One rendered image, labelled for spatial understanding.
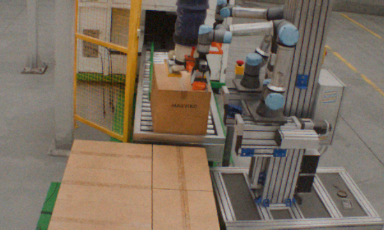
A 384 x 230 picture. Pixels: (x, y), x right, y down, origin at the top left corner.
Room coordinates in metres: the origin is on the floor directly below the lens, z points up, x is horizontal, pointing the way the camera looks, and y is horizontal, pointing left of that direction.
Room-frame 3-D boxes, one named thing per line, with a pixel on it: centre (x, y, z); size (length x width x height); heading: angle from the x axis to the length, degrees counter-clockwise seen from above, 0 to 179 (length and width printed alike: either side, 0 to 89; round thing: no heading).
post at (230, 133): (3.97, -0.35, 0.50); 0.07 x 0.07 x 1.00; 6
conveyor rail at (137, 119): (4.47, 0.53, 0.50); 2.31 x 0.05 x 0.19; 6
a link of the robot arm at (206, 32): (2.79, -0.03, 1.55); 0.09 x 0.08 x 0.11; 91
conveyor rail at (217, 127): (4.54, -0.11, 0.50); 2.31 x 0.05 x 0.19; 6
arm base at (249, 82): (3.42, -0.40, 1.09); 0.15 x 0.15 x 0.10
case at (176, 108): (3.68, 0.13, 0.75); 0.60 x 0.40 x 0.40; 10
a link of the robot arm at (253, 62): (3.43, -0.40, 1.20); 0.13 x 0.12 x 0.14; 157
